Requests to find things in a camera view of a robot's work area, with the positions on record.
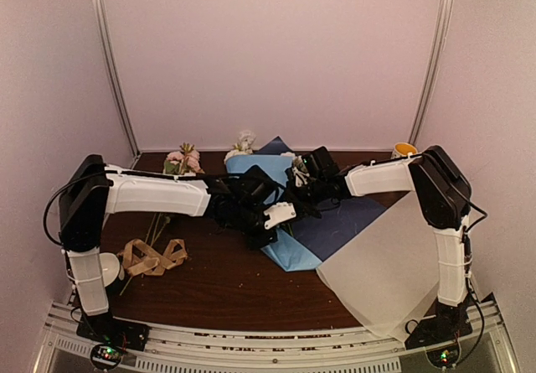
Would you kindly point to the beige ribbon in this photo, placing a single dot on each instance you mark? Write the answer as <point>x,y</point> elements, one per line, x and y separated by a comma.
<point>138,258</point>

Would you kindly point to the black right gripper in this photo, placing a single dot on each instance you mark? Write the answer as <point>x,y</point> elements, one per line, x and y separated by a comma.
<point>291,184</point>

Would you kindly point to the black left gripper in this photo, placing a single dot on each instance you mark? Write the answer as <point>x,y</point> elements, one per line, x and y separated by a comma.
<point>255,242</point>

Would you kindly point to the aluminium corner post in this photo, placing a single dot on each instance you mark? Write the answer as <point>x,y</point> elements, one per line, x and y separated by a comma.
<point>113,75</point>
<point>442,24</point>

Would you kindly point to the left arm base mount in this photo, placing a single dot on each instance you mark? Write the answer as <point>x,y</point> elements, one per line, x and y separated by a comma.
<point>112,337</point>

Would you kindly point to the pale rose leafy stem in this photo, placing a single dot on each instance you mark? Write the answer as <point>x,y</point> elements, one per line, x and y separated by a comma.
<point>298,166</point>

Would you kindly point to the white fake flower long stem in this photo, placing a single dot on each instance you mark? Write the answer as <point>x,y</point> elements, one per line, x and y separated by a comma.
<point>243,145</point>

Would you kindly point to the aluminium corner post left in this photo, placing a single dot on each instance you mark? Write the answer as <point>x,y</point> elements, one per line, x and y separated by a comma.
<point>113,75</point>

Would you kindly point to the white floral mug yellow inside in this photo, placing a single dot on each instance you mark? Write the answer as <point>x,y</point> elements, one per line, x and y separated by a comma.
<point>403,150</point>

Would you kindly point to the pink rose bunch with leaves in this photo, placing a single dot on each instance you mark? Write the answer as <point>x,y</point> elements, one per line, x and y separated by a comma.
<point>183,162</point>

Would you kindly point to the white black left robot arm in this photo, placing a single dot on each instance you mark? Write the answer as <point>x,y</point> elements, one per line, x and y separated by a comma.
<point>98,189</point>

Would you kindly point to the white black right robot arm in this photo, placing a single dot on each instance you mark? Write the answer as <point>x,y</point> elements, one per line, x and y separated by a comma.
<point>443,192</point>

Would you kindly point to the aluminium corner post right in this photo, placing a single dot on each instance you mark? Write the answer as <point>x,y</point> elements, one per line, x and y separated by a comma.
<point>442,24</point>

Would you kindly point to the blue wrapping paper sheet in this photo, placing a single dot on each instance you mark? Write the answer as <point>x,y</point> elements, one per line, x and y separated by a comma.
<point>303,245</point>

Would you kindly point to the white translucent paper sheet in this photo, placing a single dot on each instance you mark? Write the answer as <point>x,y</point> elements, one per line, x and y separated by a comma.
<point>387,275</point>

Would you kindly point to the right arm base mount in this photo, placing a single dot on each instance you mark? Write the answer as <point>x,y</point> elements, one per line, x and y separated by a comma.
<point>440,335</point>

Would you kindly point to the aluminium front rail frame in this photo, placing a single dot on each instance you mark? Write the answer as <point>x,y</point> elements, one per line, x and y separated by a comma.
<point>178,349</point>

